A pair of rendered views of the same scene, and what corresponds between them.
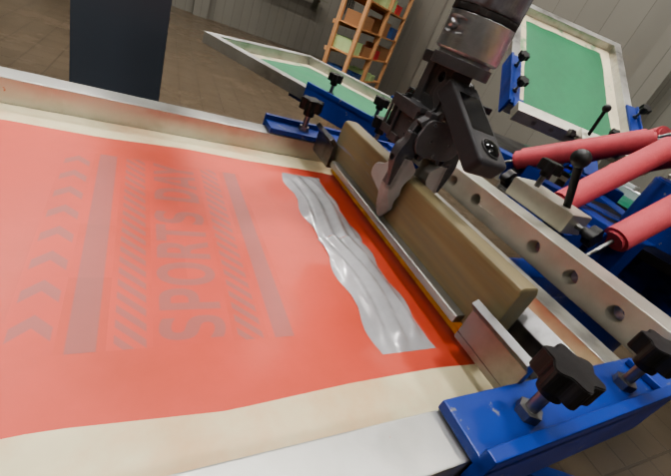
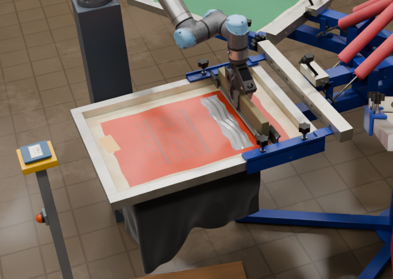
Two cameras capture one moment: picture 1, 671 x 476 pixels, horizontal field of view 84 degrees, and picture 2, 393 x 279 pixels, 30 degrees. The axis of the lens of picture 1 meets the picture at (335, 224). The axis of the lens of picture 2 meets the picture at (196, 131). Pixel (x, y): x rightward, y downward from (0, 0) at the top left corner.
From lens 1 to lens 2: 2.29 m
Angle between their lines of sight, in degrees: 17
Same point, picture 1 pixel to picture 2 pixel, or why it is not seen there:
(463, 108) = (240, 75)
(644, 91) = not seen: outside the picture
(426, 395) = not seen: hidden behind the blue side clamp
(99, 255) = (161, 147)
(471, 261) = (254, 119)
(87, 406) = (175, 170)
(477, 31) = (234, 54)
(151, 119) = (147, 98)
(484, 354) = not seen: hidden behind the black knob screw
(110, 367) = (176, 165)
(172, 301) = (181, 152)
